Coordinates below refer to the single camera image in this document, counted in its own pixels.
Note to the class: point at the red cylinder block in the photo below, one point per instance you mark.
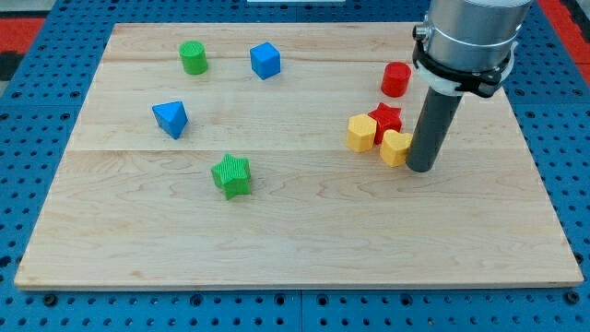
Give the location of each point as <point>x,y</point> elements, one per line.
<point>396,76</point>

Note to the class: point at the blue triangle block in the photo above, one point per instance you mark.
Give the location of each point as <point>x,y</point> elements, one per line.
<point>171,117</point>

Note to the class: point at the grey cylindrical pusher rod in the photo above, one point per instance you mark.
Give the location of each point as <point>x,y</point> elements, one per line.
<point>434,121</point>

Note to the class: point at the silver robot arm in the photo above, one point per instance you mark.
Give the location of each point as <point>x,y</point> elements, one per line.
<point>461,46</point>

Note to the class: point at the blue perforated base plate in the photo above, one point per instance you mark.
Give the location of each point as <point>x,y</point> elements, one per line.
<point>40,104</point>

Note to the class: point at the yellow heart block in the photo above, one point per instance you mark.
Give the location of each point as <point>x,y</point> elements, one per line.
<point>394,148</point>

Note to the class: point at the red star block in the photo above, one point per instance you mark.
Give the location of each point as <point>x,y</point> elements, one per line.
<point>387,118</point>

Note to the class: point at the green star block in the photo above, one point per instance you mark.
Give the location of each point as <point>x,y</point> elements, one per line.
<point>232,175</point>

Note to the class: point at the blue cube block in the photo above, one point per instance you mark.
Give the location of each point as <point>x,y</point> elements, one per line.
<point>265,60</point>

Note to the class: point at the yellow hexagon block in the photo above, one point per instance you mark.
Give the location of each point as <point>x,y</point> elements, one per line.
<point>361,133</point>

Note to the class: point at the wooden board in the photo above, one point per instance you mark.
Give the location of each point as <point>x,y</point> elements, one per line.
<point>132,209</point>

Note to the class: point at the green cylinder block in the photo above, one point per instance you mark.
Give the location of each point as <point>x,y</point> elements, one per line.
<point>194,58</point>

